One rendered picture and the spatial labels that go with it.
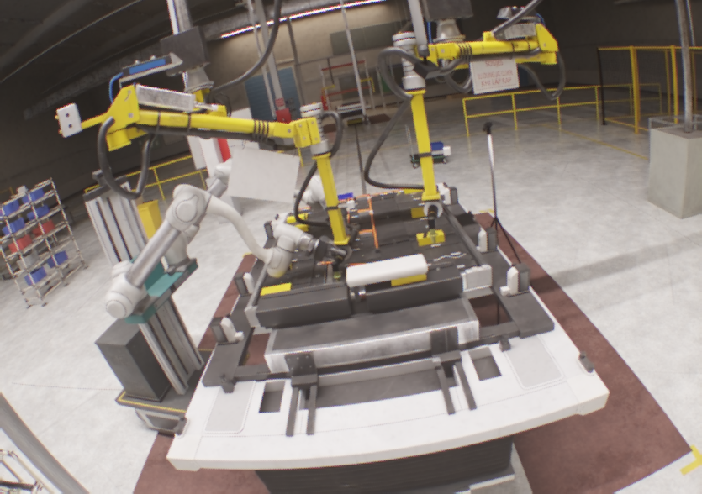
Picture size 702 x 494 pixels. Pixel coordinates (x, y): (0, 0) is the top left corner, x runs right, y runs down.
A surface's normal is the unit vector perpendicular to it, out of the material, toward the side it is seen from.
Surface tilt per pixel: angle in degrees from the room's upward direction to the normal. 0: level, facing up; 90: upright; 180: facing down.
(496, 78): 90
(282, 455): 0
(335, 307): 90
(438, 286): 90
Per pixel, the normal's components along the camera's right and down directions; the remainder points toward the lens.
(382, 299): 0.00, 0.38
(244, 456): -0.19, -0.91
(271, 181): 0.55, 0.21
